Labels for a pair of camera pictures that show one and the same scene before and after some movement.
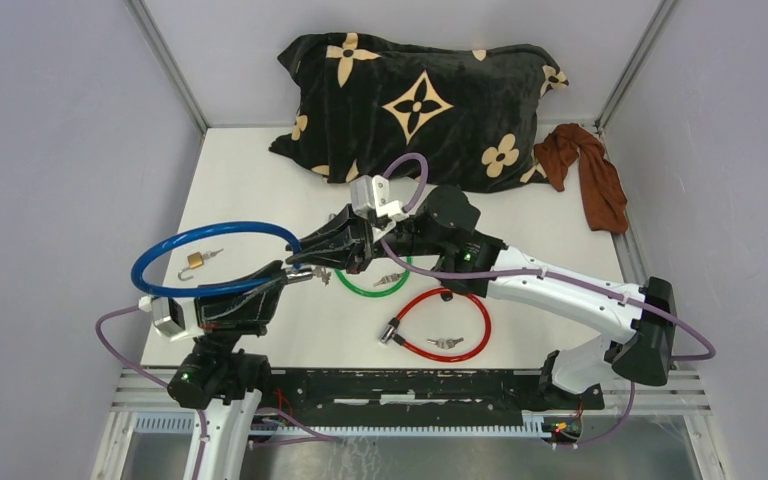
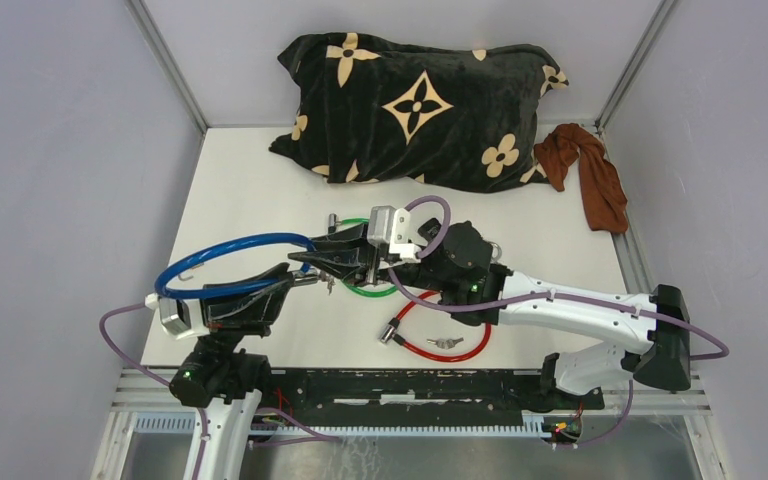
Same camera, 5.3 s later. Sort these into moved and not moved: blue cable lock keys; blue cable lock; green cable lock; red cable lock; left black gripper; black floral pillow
Moved: blue cable lock keys; blue cable lock
Not moved: red cable lock; left black gripper; green cable lock; black floral pillow
